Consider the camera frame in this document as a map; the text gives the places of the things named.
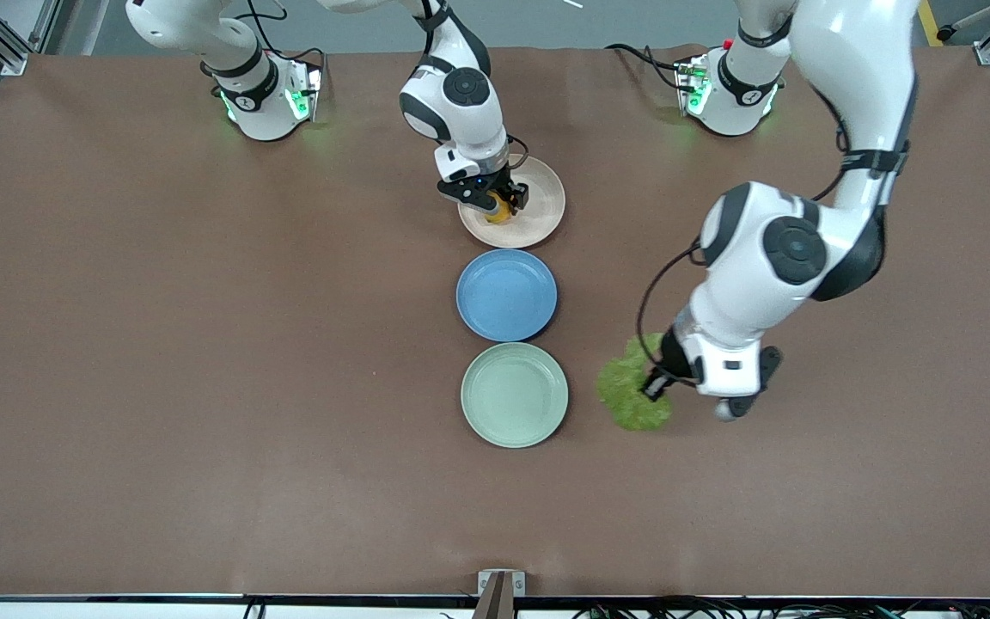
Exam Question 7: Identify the green lettuce leaf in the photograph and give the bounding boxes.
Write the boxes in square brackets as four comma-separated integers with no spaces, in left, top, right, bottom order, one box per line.
[595,333,675,433]

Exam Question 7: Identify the beige round plate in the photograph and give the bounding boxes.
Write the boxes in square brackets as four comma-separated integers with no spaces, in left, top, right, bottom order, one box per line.
[457,154,566,250]

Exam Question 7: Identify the blue round plate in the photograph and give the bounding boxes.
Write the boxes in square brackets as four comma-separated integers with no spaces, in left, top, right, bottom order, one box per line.
[455,248,559,343]

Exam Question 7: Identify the pale green round plate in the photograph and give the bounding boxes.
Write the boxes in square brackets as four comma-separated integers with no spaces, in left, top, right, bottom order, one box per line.
[461,342,570,450]

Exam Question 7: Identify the brown table cover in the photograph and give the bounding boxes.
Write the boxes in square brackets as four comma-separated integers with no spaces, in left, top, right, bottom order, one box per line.
[0,45,990,599]

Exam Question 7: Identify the grey stand leg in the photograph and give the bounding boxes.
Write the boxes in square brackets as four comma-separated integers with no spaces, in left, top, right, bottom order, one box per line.
[936,0,990,43]

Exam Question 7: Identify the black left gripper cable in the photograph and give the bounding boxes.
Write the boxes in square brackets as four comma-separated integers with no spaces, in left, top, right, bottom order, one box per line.
[636,239,709,381]

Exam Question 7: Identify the black left arm base cable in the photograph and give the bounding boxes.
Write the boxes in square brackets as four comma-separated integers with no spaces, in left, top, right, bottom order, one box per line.
[604,42,695,94]

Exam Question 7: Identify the black arm base cable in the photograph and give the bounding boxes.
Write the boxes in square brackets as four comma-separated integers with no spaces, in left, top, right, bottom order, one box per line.
[604,42,695,94]
[199,0,329,80]

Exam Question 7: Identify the black right arm base cable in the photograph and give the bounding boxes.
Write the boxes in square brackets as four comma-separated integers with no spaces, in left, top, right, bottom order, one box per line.
[199,0,329,80]

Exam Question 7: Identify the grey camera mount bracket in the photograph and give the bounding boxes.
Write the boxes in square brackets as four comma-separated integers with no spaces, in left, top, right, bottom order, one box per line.
[471,569,527,619]

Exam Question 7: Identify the white table edge rail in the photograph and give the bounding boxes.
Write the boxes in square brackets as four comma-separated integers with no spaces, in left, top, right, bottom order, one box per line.
[0,593,990,619]

